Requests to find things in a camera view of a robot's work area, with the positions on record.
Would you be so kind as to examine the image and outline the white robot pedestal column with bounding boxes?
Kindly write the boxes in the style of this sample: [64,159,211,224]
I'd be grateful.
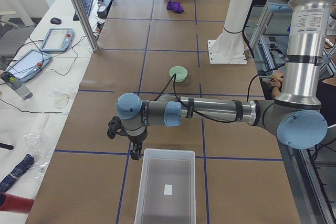
[207,0,253,65]

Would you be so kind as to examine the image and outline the red cylinder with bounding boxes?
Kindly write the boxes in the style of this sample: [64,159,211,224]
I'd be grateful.
[1,193,34,214]

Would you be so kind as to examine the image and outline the person in black shirt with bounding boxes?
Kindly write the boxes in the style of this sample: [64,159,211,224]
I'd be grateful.
[260,70,335,126]

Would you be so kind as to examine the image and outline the clear plastic bin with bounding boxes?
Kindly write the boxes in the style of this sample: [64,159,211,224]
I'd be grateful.
[134,148,196,223]

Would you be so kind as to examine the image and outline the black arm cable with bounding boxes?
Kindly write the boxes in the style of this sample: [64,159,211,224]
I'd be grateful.
[153,73,263,124]

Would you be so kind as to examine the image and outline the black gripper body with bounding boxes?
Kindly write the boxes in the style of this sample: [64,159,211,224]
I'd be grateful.
[128,129,147,145]

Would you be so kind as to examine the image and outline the black computer mouse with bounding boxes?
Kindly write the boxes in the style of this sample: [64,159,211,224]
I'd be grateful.
[50,17,62,25]

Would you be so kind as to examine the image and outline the purple cloth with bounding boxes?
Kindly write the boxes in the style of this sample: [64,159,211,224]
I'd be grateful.
[166,0,184,14]

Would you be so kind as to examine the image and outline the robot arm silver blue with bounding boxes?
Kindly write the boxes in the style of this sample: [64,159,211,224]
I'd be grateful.
[107,0,335,160]

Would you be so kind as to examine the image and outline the black keyboard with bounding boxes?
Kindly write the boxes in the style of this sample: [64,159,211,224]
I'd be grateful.
[80,0,94,17]

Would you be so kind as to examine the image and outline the mint green bowl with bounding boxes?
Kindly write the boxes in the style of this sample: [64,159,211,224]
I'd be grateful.
[169,66,188,82]

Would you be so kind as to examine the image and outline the blue folded umbrella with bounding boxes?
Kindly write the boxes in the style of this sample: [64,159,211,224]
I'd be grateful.
[1,154,35,193]

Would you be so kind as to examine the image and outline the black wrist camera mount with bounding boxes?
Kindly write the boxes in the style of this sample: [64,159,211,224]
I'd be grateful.
[107,116,124,139]

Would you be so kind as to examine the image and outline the aluminium frame post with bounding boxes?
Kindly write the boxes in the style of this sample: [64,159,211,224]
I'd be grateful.
[71,0,99,52]

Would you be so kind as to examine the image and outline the clear water bottle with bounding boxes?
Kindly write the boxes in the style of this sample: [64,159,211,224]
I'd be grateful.
[1,71,33,100]

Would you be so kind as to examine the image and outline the teach pendant tablet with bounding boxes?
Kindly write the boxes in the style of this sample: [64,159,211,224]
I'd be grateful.
[6,49,52,83]
[40,28,74,54]

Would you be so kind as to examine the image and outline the teach pendant tablet far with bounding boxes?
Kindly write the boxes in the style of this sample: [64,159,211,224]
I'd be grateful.
[40,28,74,54]

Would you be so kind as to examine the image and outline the crumpled clear plastic wrap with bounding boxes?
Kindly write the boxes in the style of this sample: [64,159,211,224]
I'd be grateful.
[24,130,55,181]

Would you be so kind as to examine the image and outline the white crumpled cloth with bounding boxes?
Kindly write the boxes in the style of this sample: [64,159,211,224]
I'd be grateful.
[52,88,77,109]

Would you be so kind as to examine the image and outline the teach pendant tablet near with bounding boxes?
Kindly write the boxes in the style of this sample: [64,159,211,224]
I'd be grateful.
[6,49,52,83]

